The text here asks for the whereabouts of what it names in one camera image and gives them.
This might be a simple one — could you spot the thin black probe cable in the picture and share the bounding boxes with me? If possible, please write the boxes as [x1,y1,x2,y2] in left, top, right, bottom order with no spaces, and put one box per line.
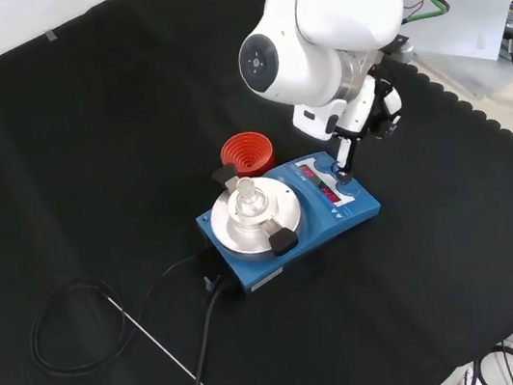
[20,255,215,383]

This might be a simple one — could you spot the white paper sheet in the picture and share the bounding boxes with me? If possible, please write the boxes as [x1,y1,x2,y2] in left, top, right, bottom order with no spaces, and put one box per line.
[401,0,513,76]

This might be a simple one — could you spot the heater with blue base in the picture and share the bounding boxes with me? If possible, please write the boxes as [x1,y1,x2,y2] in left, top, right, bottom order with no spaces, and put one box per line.
[188,142,392,307]

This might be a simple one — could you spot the black cloth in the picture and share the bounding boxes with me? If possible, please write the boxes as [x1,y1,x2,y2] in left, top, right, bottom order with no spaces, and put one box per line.
[0,0,513,385]

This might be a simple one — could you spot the thin metal probe rod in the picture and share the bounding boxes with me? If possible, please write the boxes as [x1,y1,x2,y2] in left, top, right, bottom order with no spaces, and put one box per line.
[105,282,215,385]

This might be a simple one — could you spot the clear round-bottom glass flask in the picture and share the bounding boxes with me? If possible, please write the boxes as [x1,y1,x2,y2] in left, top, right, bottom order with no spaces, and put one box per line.
[228,175,271,224]

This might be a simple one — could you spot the silver heating block, black handles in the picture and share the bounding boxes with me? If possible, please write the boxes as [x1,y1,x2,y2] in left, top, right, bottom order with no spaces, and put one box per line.
[202,153,310,267]

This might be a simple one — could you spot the red ribbed ring stand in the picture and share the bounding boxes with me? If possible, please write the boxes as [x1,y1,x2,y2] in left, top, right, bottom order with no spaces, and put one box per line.
[216,126,279,183]

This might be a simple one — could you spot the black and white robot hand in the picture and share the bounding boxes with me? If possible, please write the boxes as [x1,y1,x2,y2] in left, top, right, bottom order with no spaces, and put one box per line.
[286,69,414,190]

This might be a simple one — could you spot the thick black power cable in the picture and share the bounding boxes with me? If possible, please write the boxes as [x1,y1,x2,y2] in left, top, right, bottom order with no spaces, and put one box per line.
[175,274,249,385]

